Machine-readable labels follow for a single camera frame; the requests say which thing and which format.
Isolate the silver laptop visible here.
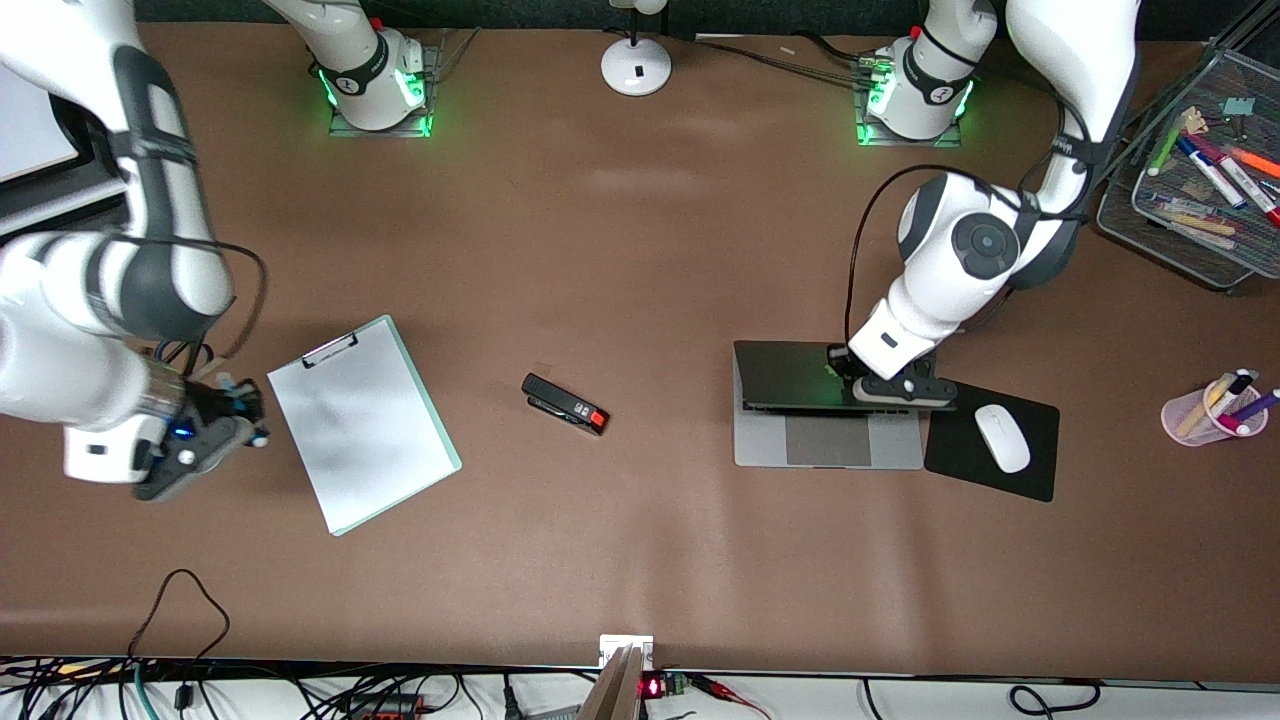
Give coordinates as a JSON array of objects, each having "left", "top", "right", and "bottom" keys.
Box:
[{"left": 733, "top": 340, "right": 959, "bottom": 470}]

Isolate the green highlighter marker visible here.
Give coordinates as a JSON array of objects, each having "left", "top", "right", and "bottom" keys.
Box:
[{"left": 1147, "top": 108, "right": 1203, "bottom": 178}]

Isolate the blue capped white marker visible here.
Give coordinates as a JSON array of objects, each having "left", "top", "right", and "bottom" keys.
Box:
[{"left": 1178, "top": 136, "right": 1248, "bottom": 210}]

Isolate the purple marker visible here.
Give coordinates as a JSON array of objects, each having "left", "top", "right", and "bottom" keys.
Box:
[{"left": 1228, "top": 388, "right": 1280, "bottom": 425}]

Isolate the red capped white marker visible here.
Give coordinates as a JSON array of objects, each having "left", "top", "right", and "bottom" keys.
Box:
[{"left": 1208, "top": 148, "right": 1280, "bottom": 228}]

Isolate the orange marker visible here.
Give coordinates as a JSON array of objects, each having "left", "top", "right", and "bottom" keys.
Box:
[{"left": 1224, "top": 146, "right": 1280, "bottom": 181}]

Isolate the white paper sheet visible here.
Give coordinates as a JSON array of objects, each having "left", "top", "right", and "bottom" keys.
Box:
[{"left": 268, "top": 322, "right": 454, "bottom": 532}]

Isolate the black mouse pad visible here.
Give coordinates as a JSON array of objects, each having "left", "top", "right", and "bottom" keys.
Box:
[{"left": 924, "top": 378, "right": 1061, "bottom": 503}]

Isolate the white computer mouse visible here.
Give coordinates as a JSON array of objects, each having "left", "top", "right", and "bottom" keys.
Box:
[{"left": 975, "top": 404, "right": 1032, "bottom": 475}]

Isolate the mint green clipboard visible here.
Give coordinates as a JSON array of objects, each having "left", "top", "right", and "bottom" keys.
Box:
[{"left": 266, "top": 315, "right": 463, "bottom": 537}]

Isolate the black document tray rack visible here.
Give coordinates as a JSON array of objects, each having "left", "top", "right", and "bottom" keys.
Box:
[{"left": 0, "top": 60, "right": 136, "bottom": 239}]

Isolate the black stapler red tip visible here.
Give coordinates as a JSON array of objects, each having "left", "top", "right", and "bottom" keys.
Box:
[{"left": 521, "top": 373, "right": 609, "bottom": 437}]

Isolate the pink translucent pen cup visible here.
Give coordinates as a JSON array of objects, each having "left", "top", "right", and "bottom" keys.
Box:
[{"left": 1161, "top": 377, "right": 1269, "bottom": 447}]

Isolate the black orange power strip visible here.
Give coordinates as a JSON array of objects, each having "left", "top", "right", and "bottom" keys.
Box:
[{"left": 340, "top": 693, "right": 425, "bottom": 718}]

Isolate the yellow wooden stick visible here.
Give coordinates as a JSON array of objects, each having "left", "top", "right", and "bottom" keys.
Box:
[{"left": 1178, "top": 385, "right": 1227, "bottom": 438}]

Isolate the beige flat stick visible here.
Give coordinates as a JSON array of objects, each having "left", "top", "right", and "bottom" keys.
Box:
[{"left": 1162, "top": 213, "right": 1239, "bottom": 253}]

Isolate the white document sheet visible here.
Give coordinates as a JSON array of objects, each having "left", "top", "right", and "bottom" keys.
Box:
[{"left": 0, "top": 64, "right": 85, "bottom": 187}]

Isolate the white round stand base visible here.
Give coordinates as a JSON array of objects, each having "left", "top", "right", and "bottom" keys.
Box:
[{"left": 601, "top": 0, "right": 672, "bottom": 97}]

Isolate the grey wooden beam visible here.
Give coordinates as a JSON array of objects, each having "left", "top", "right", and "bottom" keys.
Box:
[{"left": 578, "top": 644, "right": 644, "bottom": 720}]

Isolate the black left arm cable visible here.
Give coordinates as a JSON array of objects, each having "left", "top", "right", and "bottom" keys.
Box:
[{"left": 844, "top": 100, "right": 1123, "bottom": 347}]

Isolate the thin black looped cable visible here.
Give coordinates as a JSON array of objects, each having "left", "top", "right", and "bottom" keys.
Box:
[{"left": 127, "top": 568, "right": 232, "bottom": 664}]

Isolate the black wire mesh tray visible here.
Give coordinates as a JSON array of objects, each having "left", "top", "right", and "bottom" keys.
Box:
[{"left": 1097, "top": 45, "right": 1280, "bottom": 294}]

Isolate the black table cable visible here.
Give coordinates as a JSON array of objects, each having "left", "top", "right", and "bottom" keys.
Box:
[
  {"left": 795, "top": 30, "right": 881, "bottom": 67},
  {"left": 695, "top": 38, "right": 873, "bottom": 85}
]

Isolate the red wire pair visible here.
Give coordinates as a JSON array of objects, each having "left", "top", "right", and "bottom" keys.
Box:
[{"left": 688, "top": 674, "right": 773, "bottom": 720}]

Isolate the white table edge bracket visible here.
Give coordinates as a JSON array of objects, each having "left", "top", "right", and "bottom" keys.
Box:
[{"left": 599, "top": 634, "right": 655, "bottom": 670}]

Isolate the black coiled floor cable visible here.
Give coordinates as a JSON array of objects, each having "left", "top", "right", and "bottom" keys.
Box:
[{"left": 1008, "top": 680, "right": 1103, "bottom": 718}]

